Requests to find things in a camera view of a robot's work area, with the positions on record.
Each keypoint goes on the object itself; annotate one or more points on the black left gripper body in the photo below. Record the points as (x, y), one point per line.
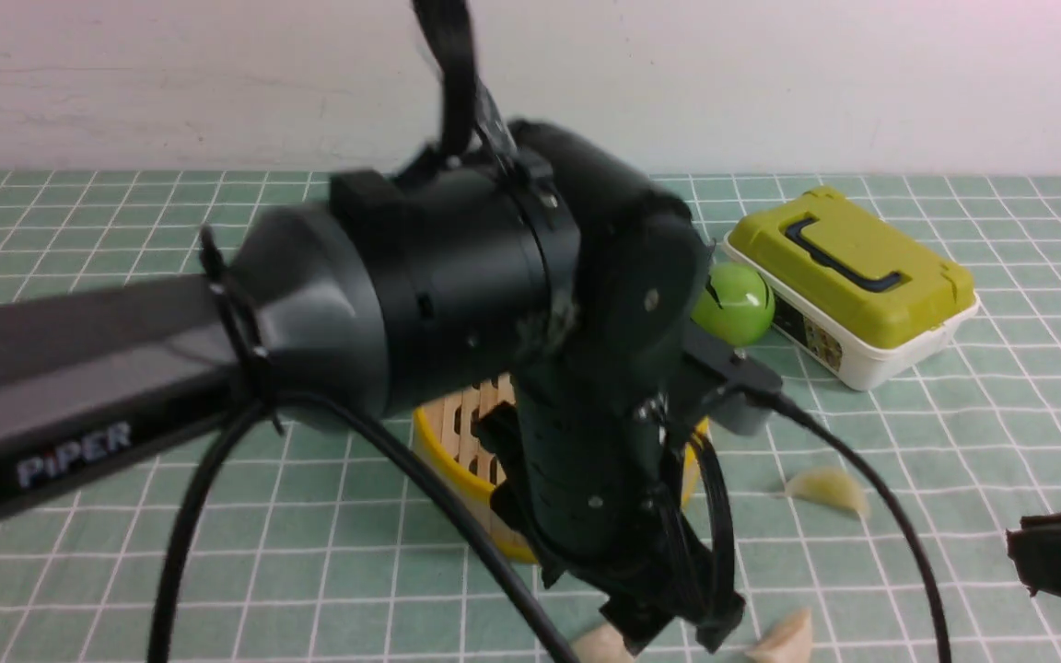
(703, 511)

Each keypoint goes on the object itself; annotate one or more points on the bamboo steamer tray yellow rim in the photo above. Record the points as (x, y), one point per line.
(457, 442)

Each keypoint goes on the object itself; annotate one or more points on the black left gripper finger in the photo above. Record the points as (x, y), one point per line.
(646, 597)

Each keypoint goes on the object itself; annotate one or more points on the green checkered tablecloth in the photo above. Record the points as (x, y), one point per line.
(315, 548)

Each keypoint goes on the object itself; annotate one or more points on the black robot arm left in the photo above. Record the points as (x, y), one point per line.
(558, 266)

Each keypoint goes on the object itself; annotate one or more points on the green lid white lunch box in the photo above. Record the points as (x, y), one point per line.
(854, 292)

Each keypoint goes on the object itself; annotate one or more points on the pale dumpling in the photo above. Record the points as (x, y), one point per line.
(602, 644)
(791, 641)
(829, 486)

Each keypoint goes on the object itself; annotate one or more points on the green apple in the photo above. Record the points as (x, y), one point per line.
(737, 305)

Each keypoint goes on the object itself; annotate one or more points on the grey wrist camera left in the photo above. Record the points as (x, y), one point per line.
(716, 381)

